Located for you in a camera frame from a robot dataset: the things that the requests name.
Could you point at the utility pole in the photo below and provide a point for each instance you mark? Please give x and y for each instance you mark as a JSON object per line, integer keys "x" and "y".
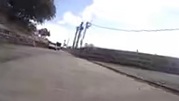
{"x": 75, "y": 37}
{"x": 85, "y": 34}
{"x": 79, "y": 35}

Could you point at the white vehicle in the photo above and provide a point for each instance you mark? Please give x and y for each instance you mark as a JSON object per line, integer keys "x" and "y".
{"x": 52, "y": 46}

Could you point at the grey asphalt road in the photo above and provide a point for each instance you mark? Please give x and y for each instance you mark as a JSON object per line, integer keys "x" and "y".
{"x": 72, "y": 84}

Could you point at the raised grey pavement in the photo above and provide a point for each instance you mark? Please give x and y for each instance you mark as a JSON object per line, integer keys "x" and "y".
{"x": 161, "y": 78}

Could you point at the grey concrete wall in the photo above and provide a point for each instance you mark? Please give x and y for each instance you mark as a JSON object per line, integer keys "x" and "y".
{"x": 143, "y": 60}

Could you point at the stone retaining wall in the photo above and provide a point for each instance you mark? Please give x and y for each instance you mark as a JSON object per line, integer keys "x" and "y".
{"x": 9, "y": 35}

